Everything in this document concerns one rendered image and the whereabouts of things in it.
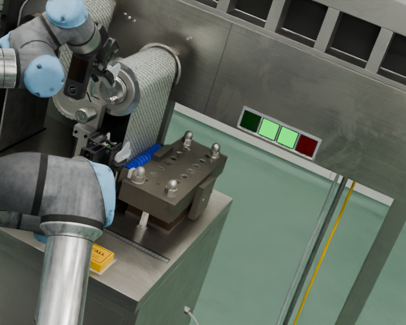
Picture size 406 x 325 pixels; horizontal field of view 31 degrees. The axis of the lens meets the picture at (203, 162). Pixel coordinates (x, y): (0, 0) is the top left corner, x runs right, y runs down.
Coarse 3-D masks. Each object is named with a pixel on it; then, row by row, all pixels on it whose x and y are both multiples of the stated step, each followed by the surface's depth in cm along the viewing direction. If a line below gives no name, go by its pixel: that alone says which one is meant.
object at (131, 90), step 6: (168, 54) 208; (120, 72) 186; (126, 78) 186; (96, 84) 190; (126, 84) 186; (132, 84) 186; (96, 90) 190; (132, 90) 186; (132, 96) 187; (126, 102) 188; (114, 108) 190; (120, 108) 190
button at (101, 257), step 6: (96, 246) 182; (96, 252) 180; (102, 252) 181; (108, 252) 181; (96, 258) 178; (102, 258) 179; (108, 258) 179; (90, 264) 177; (96, 264) 176; (102, 264) 177; (96, 270) 177
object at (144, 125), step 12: (168, 96) 210; (144, 108) 196; (156, 108) 205; (132, 120) 192; (144, 120) 200; (156, 120) 209; (132, 132) 196; (144, 132) 205; (156, 132) 214; (132, 144) 200; (144, 144) 209; (132, 156) 204
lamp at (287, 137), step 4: (284, 128) 209; (280, 132) 210; (284, 132) 210; (288, 132) 209; (292, 132) 209; (280, 136) 210; (284, 136) 210; (288, 136) 209; (292, 136) 209; (296, 136) 208; (280, 140) 211; (284, 140) 210; (288, 140) 210; (292, 140) 209; (284, 144) 211; (288, 144) 210; (292, 144) 210
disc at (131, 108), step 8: (112, 64) 187; (128, 72) 185; (136, 80) 185; (136, 88) 186; (96, 96) 192; (136, 96) 187; (136, 104) 188; (112, 112) 191; (120, 112) 190; (128, 112) 189
